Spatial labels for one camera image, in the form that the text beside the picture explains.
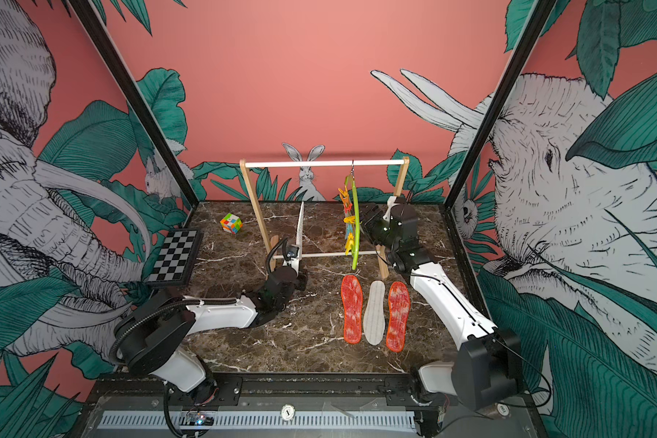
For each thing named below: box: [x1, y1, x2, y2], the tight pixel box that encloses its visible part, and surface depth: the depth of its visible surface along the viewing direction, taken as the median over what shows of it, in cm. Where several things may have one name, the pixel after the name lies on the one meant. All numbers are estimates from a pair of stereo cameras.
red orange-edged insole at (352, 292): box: [341, 274, 365, 345], surface depth 92 cm
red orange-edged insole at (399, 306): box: [385, 281, 412, 353], surface depth 90 cm
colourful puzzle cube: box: [219, 212, 244, 235], surface depth 110 cm
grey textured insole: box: [363, 280, 386, 346], surface depth 90 cm
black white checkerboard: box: [145, 228, 204, 288], surface depth 100 cm
